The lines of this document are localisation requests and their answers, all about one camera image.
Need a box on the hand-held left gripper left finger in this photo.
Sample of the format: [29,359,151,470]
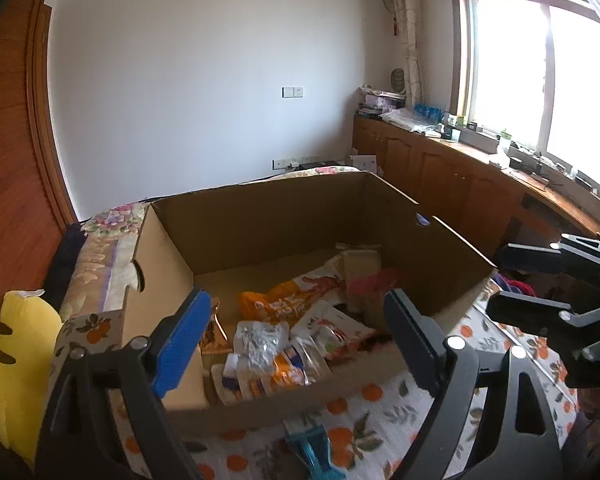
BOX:
[34,287,216,480]

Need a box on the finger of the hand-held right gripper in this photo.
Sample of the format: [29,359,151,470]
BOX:
[496,233,600,277]
[485,290,600,362]

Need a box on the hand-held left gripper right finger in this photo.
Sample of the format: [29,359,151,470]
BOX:
[382,288,564,480]

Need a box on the white silver snack packet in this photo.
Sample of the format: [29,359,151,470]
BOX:
[222,321,293,393]

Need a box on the cardboard box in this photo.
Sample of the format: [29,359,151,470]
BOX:
[119,171,498,436]

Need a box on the tan snack packet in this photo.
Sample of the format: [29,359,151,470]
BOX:
[340,247,384,282]

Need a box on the orange fruit print tablecloth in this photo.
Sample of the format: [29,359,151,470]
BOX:
[55,280,581,480]

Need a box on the clear orange blue snack packet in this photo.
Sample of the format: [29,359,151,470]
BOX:
[272,337,332,388]

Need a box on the wooden cabinet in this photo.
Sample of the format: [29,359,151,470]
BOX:
[352,112,600,261]

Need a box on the floral blanket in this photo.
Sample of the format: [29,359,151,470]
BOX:
[60,201,149,322]

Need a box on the dark blue cloth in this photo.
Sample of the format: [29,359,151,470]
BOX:
[42,222,89,311]

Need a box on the teal candy wrapper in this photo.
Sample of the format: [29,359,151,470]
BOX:
[285,425,348,480]

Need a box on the yellow pillow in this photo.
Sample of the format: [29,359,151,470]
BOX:
[0,290,64,467]

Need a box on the window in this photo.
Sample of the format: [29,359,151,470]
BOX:
[450,0,600,193]

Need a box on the patterned curtain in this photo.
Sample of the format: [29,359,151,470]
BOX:
[386,0,424,109]

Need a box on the wooden panel door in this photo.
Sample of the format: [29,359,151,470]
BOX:
[0,0,82,311]

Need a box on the white wall outlet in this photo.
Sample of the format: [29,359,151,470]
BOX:
[272,156,321,171]

